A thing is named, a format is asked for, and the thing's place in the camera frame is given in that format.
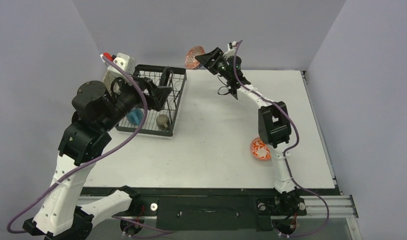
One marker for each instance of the red patterned upturned bowl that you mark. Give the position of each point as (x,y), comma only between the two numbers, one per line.
(190,61)

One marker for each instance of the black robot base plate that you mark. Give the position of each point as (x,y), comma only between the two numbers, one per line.
(216,209)

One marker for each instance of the orange floral bowl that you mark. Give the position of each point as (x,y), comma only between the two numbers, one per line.
(259,150)

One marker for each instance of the black wire dish rack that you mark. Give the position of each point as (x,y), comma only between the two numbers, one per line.
(177,81)

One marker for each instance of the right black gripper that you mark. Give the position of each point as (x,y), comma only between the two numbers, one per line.
(215,62)

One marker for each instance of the speckled oval plate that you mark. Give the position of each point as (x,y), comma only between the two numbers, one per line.
(109,76)

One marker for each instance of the olive green ceramic mug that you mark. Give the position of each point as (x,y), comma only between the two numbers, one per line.
(163,122)

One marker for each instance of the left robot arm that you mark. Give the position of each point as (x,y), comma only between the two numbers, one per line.
(98,109)

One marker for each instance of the black round plate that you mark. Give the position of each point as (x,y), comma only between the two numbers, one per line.
(165,76)

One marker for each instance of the white and blue cup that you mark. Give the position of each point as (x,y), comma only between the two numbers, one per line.
(135,116)

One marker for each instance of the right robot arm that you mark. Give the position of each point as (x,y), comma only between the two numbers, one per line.
(274,124)

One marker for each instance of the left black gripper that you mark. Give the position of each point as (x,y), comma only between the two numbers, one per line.
(155,99)

